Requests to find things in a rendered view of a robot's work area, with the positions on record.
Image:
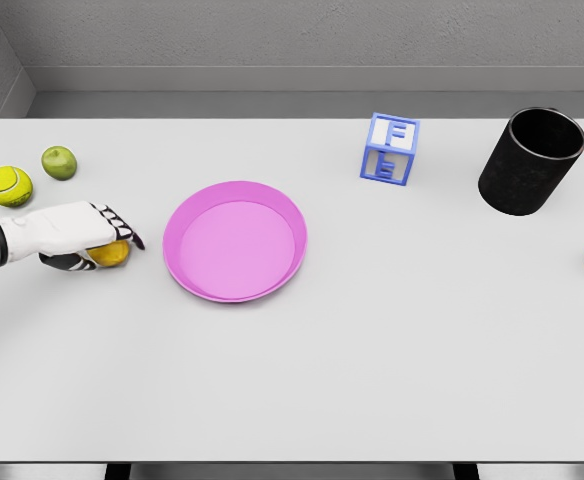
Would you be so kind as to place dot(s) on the yellow lemon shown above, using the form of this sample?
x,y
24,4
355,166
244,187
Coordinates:
x,y
112,253

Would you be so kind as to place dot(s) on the black cylindrical cup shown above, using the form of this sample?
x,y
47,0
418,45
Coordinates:
x,y
529,165

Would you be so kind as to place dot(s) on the green apple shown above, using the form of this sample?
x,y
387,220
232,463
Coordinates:
x,y
58,163

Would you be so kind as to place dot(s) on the pink round plate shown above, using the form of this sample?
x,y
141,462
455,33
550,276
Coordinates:
x,y
235,242

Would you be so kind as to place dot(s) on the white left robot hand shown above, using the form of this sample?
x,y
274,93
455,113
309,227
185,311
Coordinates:
x,y
74,227

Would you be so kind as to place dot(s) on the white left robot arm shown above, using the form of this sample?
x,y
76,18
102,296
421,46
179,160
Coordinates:
x,y
7,237

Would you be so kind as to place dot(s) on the yellow tennis ball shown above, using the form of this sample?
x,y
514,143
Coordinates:
x,y
8,187

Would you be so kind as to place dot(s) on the blue white letter block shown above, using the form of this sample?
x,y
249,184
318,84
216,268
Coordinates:
x,y
390,149

